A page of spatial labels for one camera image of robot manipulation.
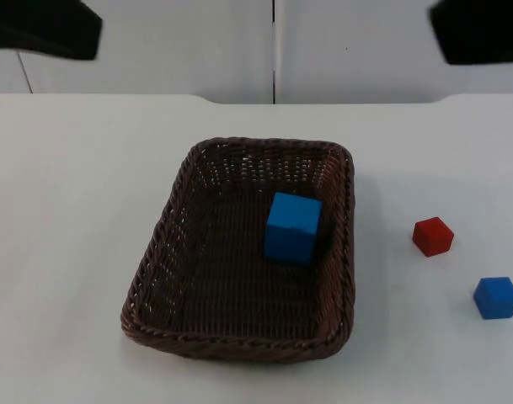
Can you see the large blue cube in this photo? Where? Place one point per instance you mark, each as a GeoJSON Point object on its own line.
{"type": "Point", "coordinates": [292, 229]}

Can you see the small blue cube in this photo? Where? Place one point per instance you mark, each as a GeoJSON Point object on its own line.
{"type": "Point", "coordinates": [496, 298]}

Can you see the red cube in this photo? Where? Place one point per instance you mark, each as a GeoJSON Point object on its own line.
{"type": "Point", "coordinates": [433, 236]}

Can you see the dark brown wicker basket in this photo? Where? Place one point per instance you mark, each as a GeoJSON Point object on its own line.
{"type": "Point", "coordinates": [239, 252]}

